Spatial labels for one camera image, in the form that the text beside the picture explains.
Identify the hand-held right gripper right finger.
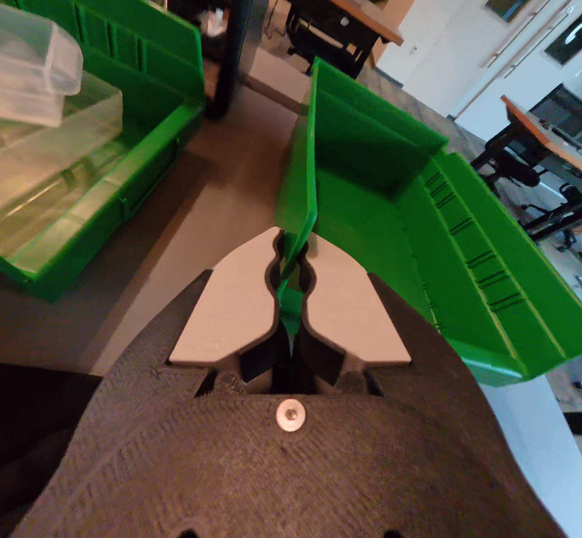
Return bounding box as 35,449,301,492
298,233,412,364

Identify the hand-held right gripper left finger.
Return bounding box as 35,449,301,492
169,227,285,364

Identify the green plastic bin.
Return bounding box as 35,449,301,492
0,0,205,302
275,58,582,388

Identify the black office chair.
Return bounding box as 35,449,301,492
484,149,542,193

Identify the wooden top desk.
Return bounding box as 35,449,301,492
277,0,405,79
470,94,582,240

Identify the black monitor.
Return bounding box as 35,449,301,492
530,83,582,143

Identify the black metal post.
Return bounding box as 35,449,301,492
205,0,280,120

